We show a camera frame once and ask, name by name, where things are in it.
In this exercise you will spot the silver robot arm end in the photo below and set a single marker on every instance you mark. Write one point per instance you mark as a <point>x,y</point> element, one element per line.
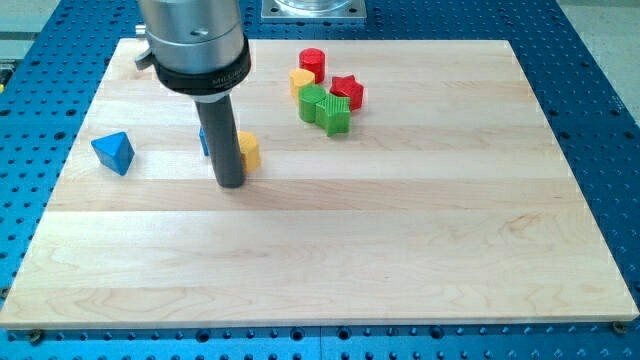
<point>197,47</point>

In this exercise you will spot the green star block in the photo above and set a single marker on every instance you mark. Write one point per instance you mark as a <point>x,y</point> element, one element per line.
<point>333,114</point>

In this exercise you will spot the light wooden board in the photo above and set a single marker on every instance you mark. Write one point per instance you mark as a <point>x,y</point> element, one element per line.
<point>448,201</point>

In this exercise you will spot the yellow block near rod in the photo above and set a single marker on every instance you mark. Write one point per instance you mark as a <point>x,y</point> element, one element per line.
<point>250,153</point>

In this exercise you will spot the green cylinder block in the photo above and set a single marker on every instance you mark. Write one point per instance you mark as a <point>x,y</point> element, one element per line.
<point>308,97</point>

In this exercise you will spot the red star block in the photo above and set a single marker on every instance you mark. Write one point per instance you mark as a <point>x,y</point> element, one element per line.
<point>348,86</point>

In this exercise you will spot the yellow heart block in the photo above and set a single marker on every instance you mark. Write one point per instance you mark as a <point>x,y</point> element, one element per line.
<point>299,78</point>

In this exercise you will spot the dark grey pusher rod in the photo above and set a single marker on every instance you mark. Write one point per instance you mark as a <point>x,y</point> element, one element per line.
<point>218,124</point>

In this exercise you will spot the red cylinder block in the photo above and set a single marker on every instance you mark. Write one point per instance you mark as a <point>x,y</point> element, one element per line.
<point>313,60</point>

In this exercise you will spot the small blue block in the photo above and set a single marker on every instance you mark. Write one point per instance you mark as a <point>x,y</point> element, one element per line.
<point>203,142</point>

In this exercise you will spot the blue triangular block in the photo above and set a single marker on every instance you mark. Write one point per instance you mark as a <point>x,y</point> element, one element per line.
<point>115,152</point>

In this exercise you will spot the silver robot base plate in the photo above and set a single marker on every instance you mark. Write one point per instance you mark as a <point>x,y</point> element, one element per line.
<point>275,11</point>

